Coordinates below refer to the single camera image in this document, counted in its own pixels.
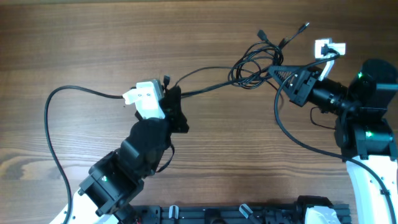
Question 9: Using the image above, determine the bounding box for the thin black cable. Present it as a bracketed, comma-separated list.
[174, 21, 310, 91]

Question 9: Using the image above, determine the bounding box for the black USB-A cable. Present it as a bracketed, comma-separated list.
[163, 29, 284, 99]

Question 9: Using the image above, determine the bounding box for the black angled plug cable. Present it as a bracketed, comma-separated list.
[228, 37, 290, 90]

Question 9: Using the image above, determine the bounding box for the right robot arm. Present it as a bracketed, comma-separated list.
[269, 58, 397, 223]

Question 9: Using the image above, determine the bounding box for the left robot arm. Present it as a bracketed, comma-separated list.
[53, 80, 189, 223]

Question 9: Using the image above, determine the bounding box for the black right camera cable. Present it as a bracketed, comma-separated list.
[273, 43, 398, 224]

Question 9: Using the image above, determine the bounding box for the black camera cable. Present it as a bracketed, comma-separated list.
[44, 85, 125, 224]
[273, 43, 398, 224]

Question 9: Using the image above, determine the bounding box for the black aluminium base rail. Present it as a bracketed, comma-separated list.
[118, 195, 352, 224]

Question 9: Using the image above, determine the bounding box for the black left camera cable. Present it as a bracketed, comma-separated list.
[44, 85, 125, 224]

